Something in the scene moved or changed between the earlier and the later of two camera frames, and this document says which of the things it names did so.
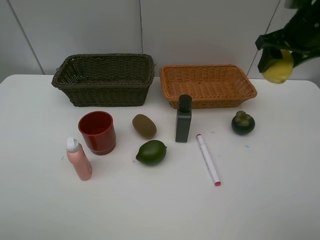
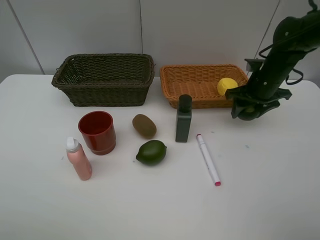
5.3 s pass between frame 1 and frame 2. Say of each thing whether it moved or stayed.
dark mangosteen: moved
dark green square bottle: stayed
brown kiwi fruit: stayed
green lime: stayed
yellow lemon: moved
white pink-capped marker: stayed
